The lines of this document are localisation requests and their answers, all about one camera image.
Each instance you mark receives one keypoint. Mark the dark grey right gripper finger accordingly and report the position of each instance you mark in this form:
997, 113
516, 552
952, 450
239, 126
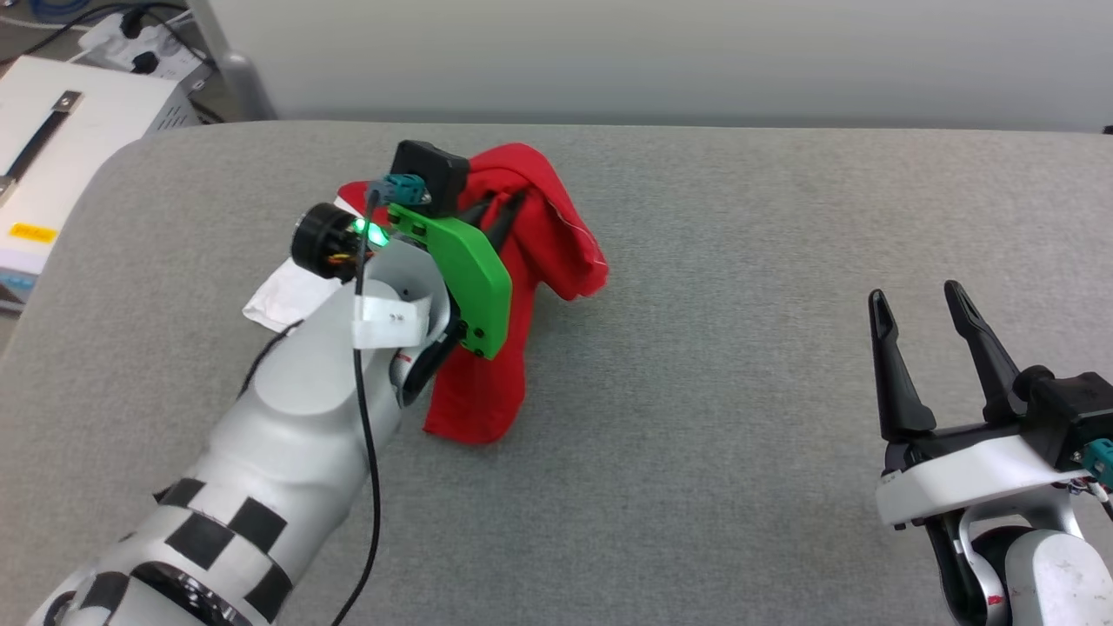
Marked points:
891, 382
987, 356

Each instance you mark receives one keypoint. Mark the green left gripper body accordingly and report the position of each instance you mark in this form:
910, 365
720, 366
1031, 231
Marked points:
474, 283

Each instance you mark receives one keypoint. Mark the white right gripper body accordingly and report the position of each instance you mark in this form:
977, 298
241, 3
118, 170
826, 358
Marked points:
965, 474

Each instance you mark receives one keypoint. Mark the white equipment box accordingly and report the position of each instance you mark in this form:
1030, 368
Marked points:
96, 113

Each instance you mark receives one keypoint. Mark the grey metal table leg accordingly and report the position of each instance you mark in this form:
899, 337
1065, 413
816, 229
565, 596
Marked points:
235, 78

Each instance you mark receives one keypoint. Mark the yellow warning sticker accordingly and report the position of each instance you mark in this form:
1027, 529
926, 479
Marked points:
33, 233

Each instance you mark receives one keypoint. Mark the white power strip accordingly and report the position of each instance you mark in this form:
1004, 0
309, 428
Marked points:
165, 52

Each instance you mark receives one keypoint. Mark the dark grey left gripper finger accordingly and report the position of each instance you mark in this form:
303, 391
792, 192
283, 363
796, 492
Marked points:
507, 222
474, 213

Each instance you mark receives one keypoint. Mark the red and white garment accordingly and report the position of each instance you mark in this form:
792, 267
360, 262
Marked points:
556, 235

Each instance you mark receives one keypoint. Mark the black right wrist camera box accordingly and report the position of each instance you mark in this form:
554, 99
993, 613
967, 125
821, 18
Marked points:
1074, 409

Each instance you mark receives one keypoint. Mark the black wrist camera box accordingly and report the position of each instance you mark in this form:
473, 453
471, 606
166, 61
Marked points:
430, 169
1074, 409

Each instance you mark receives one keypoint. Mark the white grey robot left arm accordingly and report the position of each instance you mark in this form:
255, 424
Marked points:
287, 435

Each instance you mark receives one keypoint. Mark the white paper label tag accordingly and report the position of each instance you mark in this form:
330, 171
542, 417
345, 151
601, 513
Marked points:
391, 320

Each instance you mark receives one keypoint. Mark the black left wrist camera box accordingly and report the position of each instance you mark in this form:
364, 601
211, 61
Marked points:
430, 169

